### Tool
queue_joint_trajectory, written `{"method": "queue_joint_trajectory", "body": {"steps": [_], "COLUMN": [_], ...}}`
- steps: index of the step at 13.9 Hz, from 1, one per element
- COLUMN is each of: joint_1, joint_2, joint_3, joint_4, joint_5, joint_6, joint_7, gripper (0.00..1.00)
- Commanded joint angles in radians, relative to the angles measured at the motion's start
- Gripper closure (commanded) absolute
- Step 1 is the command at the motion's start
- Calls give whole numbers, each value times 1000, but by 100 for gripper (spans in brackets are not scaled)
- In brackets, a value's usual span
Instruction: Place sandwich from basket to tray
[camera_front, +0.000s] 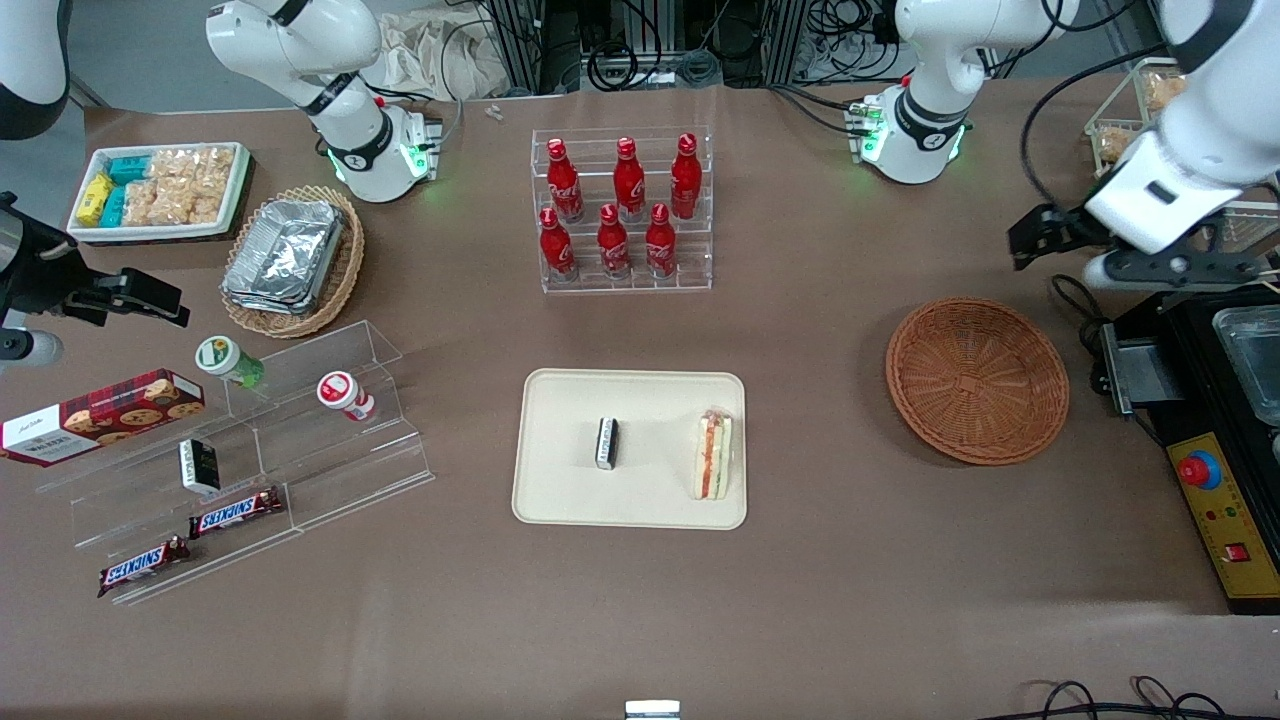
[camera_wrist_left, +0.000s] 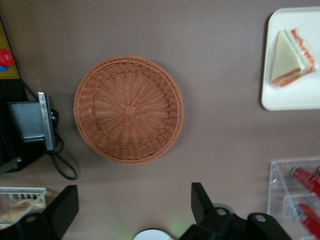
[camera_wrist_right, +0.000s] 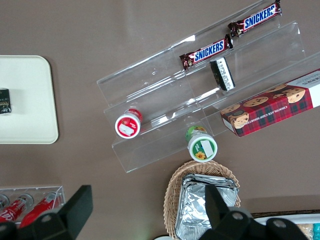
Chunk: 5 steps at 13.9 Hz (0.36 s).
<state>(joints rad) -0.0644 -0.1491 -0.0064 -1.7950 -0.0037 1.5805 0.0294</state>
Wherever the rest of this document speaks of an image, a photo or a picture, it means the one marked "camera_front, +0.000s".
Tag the clear acrylic bottle rack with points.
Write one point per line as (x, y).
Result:
(695, 265)

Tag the clear acrylic stepped shelf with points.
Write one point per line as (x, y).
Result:
(330, 460)

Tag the triangular sandwich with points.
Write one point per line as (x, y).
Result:
(712, 455)

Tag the yellow emergency stop box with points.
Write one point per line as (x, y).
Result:
(1225, 530)

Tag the clear puffed snack bag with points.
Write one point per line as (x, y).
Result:
(165, 205)
(195, 168)

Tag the white rectangular snack tray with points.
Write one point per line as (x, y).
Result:
(235, 190)

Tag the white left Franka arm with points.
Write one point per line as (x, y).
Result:
(1200, 150)

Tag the black machine with metal plate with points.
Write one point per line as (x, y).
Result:
(1195, 350)

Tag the Snickers chocolate bar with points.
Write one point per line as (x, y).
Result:
(142, 566)
(236, 512)

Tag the red cola bottle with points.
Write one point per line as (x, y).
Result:
(564, 185)
(660, 245)
(686, 182)
(628, 185)
(613, 245)
(556, 248)

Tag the teal snack packet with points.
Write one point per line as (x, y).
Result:
(129, 170)
(114, 207)

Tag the oval light wicker basket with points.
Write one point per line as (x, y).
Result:
(345, 275)

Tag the beige plastic tray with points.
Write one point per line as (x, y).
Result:
(650, 500)

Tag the round brown wicker basket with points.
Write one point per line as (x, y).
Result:
(975, 385)

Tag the stacked aluminium foil trays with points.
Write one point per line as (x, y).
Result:
(285, 255)

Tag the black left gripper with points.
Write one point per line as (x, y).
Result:
(1078, 228)

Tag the clear plastic container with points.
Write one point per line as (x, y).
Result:
(1255, 365)

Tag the small black white box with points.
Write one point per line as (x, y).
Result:
(200, 467)
(607, 443)

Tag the red tartan cookie box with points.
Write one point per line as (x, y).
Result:
(100, 415)

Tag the beige crumpled cloth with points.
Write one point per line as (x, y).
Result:
(430, 55)

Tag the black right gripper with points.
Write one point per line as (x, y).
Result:
(42, 272)

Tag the yellow snack packet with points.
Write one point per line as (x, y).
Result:
(94, 200)

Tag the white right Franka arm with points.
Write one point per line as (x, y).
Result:
(345, 120)

